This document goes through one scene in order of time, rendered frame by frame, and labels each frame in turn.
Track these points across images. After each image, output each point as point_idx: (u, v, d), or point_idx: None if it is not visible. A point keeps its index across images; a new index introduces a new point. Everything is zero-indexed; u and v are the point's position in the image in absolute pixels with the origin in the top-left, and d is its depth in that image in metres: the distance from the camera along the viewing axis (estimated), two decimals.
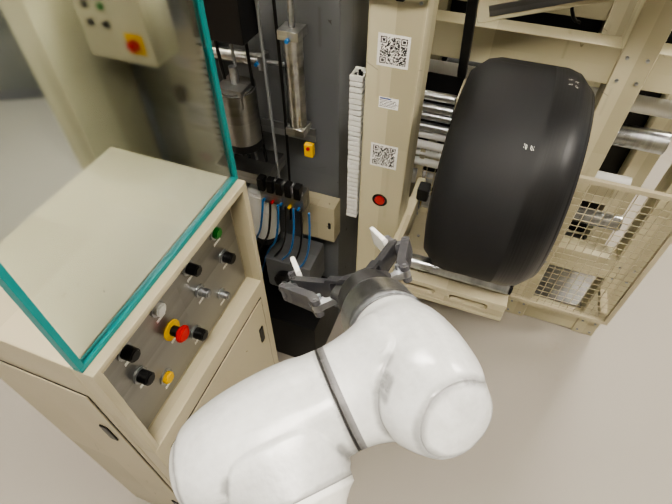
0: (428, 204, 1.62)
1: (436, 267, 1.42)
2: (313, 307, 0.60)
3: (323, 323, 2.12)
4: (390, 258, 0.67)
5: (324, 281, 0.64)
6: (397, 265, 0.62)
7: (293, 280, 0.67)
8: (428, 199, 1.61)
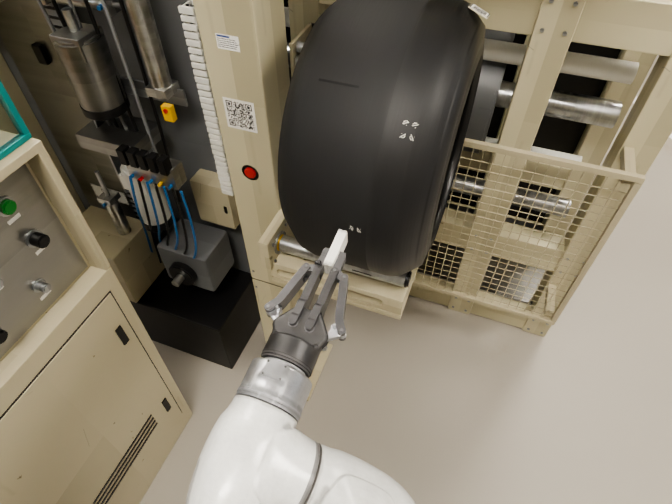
0: None
1: None
2: (346, 335, 0.68)
3: (236, 322, 1.88)
4: (307, 286, 0.72)
5: (324, 315, 0.71)
6: (277, 314, 0.71)
7: (337, 281, 0.73)
8: None
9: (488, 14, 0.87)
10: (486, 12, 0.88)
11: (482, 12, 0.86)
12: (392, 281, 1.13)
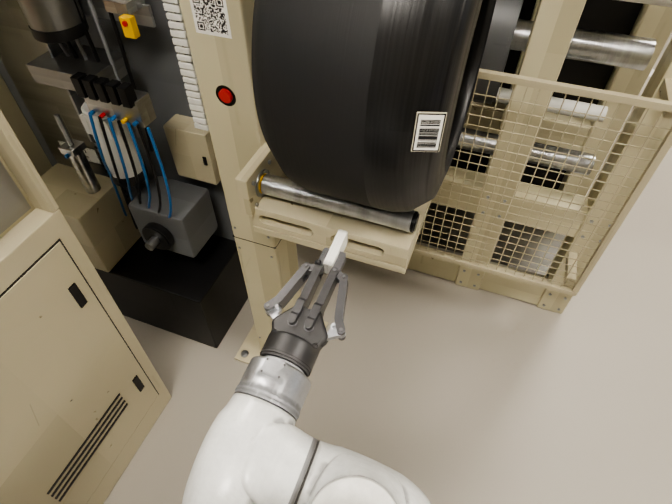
0: None
1: None
2: (345, 335, 0.67)
3: (221, 295, 1.69)
4: (307, 285, 0.72)
5: (323, 314, 0.71)
6: (276, 313, 0.71)
7: (337, 281, 0.73)
8: None
9: (442, 123, 0.63)
10: (441, 113, 0.62)
11: (432, 136, 0.64)
12: None
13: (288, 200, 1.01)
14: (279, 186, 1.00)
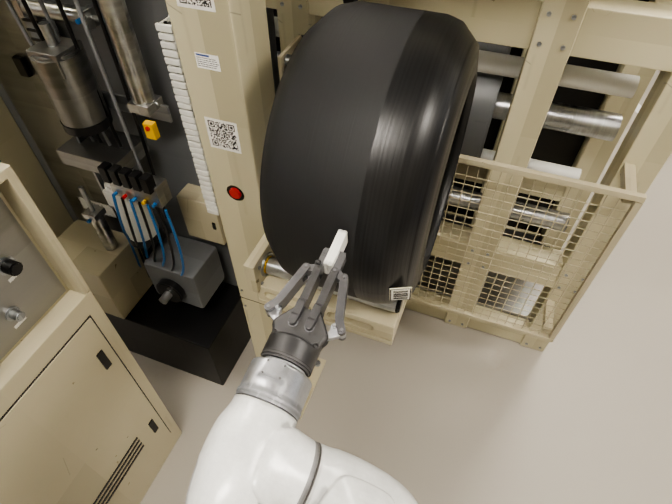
0: None
1: None
2: (346, 335, 0.68)
3: (227, 338, 1.83)
4: (307, 286, 0.72)
5: (324, 315, 0.71)
6: (277, 314, 0.71)
7: (337, 281, 0.73)
8: None
9: (409, 291, 0.85)
10: (407, 288, 0.84)
11: (403, 295, 0.87)
12: None
13: None
14: (282, 278, 1.16)
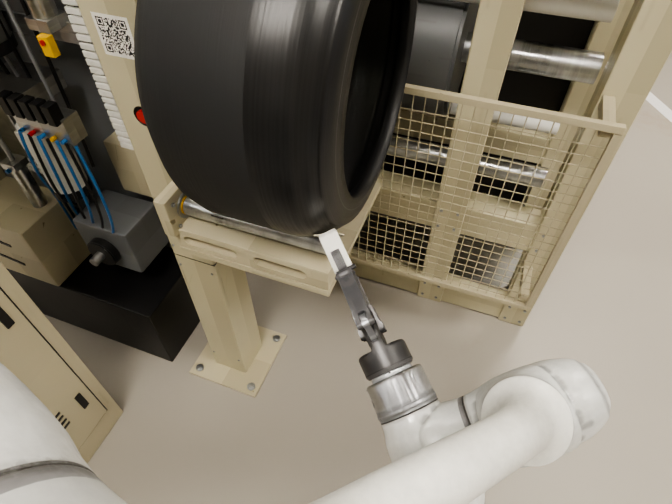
0: None
1: None
2: (367, 320, 0.66)
3: (174, 309, 1.67)
4: None
5: (370, 305, 0.70)
6: None
7: (352, 271, 0.72)
8: None
9: None
10: None
11: None
12: None
13: None
14: (206, 219, 1.01)
